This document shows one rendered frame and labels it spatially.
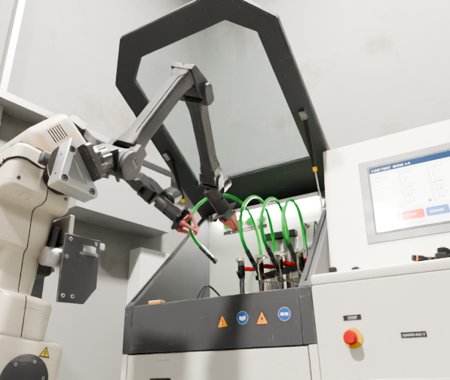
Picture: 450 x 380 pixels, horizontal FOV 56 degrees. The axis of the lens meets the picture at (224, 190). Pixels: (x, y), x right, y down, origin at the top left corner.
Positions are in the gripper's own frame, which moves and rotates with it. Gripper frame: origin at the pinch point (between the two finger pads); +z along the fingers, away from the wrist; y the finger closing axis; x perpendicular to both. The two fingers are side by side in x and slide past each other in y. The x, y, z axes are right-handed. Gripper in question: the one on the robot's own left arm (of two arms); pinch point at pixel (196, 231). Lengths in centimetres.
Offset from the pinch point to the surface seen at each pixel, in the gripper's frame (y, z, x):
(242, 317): -18.8, 31.6, 25.4
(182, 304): -4.0, 14.5, 28.1
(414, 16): 5, 4, -326
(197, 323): -6.7, 22.1, 31.0
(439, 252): -57, 62, -9
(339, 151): -32, 24, -53
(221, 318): -13.4, 27.0, 27.6
